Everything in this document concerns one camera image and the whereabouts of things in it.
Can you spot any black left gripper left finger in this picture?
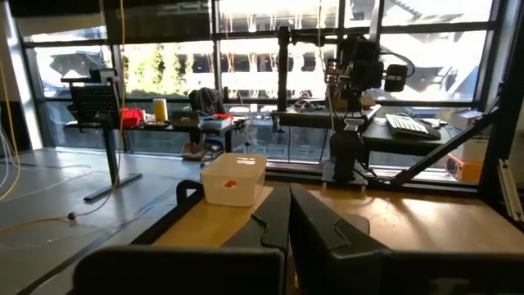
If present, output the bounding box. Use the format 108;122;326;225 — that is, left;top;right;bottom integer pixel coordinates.
73;184;291;295

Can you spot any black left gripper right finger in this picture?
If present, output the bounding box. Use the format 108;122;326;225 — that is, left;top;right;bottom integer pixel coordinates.
289;184;524;295

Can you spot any white plastic bin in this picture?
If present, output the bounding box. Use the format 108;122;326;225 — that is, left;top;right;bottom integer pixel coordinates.
200;152;268;207

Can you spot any black desk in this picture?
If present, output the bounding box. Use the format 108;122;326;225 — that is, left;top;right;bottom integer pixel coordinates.
61;120;246;155
270;104;455;159

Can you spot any white computer keyboard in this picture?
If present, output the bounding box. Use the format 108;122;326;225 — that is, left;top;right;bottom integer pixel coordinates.
384;113;443;141

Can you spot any black monitor pole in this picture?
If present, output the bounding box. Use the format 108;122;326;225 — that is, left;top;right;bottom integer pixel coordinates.
276;26;291;112

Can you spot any white red box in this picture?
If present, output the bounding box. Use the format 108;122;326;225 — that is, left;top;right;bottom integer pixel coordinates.
199;112;235;130

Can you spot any orange box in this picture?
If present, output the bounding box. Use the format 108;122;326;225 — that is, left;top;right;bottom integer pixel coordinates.
445;153;486;184

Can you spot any dark green box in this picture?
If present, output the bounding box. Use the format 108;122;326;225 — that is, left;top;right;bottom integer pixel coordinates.
170;110;201;129

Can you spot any dark grey jacket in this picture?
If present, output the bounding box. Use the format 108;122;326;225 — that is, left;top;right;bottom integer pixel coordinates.
187;86;227;118

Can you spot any yellow cylinder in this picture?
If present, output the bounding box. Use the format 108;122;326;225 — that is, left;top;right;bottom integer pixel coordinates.
152;98;169;124

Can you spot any black perforated stand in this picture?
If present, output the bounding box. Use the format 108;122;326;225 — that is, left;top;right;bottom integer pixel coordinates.
61;76;143;202

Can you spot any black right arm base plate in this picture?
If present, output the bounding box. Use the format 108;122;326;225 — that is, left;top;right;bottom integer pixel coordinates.
321;161;369;189

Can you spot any black frame strut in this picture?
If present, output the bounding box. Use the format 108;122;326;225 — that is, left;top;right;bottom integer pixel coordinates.
391;107;501;186

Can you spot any black aluminium table frame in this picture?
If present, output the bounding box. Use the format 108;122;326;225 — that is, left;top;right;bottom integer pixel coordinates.
130;161;488;247

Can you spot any black frame post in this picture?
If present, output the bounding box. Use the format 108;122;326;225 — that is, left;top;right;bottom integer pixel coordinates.
477;0;524;206

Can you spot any silver aluminium rail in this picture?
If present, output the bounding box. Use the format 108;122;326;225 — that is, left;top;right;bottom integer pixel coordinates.
496;158;524;223

